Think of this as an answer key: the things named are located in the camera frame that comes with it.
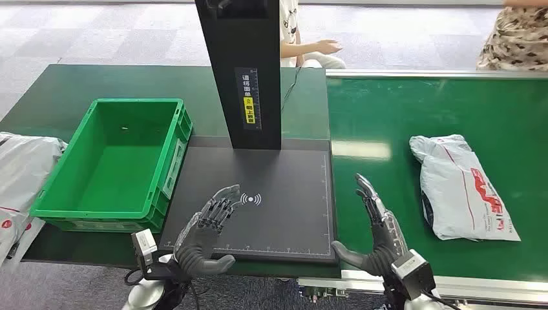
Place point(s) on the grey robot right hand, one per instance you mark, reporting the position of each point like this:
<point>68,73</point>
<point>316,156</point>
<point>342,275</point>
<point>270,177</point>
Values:
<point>385,244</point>

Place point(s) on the person's hand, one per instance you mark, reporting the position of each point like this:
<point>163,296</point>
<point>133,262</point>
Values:
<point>328,46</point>

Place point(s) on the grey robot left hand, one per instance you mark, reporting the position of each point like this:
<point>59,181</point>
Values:
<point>201,239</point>

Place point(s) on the white package with red logo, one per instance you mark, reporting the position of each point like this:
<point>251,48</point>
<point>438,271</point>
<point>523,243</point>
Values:
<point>462,188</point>

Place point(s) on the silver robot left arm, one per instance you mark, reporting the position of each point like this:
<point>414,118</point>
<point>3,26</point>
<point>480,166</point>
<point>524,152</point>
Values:
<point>145,296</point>

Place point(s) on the person's forearm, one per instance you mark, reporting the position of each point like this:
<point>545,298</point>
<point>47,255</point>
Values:
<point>306,50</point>

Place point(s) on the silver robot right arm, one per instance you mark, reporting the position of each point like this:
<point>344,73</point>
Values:
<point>396,300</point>

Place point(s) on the green conveyor belt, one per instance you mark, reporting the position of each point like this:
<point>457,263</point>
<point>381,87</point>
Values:
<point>385,107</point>

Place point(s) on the black inbound scanner machine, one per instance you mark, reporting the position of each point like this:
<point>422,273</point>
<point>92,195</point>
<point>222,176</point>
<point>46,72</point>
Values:
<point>278,205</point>

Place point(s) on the person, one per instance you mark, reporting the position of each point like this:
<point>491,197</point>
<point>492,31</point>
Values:
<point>518,38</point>
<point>289,25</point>

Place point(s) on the green terminal block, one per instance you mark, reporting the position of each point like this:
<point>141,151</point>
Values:
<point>323,293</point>

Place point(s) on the black yellow label sticker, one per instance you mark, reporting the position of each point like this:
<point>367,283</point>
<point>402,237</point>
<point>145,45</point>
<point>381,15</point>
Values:
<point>248,115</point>

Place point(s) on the green plastic crate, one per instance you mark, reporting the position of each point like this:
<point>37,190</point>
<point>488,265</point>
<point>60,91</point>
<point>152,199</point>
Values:
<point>111,171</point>

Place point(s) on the white plastic courier bag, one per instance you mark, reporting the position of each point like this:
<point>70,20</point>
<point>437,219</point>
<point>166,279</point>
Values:
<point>13,233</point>
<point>21,171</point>

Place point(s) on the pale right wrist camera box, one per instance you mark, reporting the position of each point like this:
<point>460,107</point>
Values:
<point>413,274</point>

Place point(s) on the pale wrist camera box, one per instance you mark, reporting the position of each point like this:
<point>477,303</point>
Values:
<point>144,247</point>
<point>413,274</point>

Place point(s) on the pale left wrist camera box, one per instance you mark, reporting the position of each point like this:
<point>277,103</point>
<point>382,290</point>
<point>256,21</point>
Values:
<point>144,247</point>

